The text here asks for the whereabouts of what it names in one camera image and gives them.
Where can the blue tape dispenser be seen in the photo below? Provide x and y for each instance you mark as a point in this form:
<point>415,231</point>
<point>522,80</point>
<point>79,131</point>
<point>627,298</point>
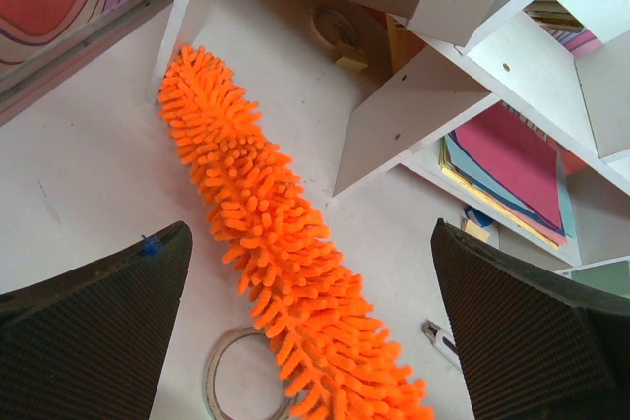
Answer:
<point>478,217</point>

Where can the stack of coloured paper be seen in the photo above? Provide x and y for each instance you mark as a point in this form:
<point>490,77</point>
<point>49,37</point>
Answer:
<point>506,161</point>

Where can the white side shelf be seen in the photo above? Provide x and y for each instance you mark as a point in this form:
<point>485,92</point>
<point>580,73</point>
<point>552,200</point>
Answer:
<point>186,19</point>

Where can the orange microfiber duster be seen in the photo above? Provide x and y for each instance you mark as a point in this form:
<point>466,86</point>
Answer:
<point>337,361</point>

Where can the yellow sticky notes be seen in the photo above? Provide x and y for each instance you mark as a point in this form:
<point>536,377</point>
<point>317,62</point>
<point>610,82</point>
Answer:
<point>475,230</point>

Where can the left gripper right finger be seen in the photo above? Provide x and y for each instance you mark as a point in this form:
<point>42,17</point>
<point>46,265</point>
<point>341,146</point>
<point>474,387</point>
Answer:
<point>532,344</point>

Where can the yellow sticky pad under shelf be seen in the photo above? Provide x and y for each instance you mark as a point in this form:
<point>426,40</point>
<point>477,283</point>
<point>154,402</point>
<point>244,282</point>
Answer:
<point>351,58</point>

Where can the books behind shelf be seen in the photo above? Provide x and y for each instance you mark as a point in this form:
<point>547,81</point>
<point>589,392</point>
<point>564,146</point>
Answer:
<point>556,20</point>

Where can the tape roll under shelf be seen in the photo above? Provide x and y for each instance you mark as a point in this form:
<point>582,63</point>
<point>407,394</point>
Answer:
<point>332,27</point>

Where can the clear tape roll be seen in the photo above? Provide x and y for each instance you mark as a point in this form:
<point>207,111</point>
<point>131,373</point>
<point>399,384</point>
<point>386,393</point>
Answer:
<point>240,379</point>

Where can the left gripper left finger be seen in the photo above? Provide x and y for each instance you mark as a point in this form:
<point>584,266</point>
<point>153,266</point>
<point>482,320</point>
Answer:
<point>90,343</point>

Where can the mint green desk organizer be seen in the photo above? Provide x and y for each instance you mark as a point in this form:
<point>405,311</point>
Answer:
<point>610,277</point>

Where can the white wooden bookshelf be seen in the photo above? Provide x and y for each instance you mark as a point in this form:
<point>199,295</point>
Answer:
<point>581,104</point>

